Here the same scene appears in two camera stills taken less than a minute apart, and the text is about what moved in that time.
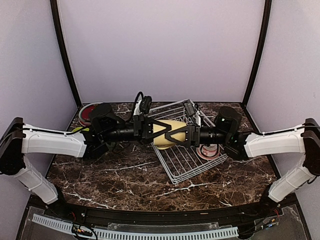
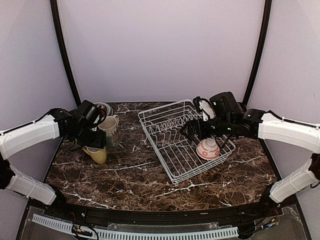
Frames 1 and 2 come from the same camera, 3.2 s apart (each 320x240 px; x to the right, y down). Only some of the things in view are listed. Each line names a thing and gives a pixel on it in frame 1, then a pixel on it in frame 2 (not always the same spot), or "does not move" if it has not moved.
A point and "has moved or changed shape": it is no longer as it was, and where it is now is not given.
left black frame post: (54, 9) does not move
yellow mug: (160, 140) has moved or changed shape
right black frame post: (265, 33) does not move
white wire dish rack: (182, 163) does not move
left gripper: (142, 128) -> (99, 142)
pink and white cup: (208, 151) does not move
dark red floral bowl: (86, 111) has moved or changed shape
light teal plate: (84, 111) has moved or changed shape
